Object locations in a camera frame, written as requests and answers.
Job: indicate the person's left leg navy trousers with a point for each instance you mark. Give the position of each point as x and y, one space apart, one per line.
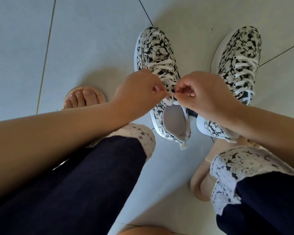
68 193

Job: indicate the person's left hand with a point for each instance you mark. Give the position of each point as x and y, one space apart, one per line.
137 95

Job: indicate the person's right hand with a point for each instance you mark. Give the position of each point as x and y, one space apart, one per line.
208 95

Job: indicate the bright white shoelace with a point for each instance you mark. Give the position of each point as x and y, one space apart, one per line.
245 66
161 68

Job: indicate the pink slipper with white charms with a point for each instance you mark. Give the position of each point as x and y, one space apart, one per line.
84 97

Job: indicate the floral sneaker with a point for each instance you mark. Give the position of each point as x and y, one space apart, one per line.
245 41
154 44

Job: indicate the person's right leg navy trousers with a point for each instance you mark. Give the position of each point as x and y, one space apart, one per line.
262 195

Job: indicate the person's left forearm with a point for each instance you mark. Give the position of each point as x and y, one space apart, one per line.
44 149

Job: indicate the person's leg navy trousers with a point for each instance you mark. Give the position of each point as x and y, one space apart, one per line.
68 193
262 195

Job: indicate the person's right forearm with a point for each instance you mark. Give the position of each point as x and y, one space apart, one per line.
274 137

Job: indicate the pink slipper with green charm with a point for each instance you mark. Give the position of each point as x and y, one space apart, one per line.
199 186

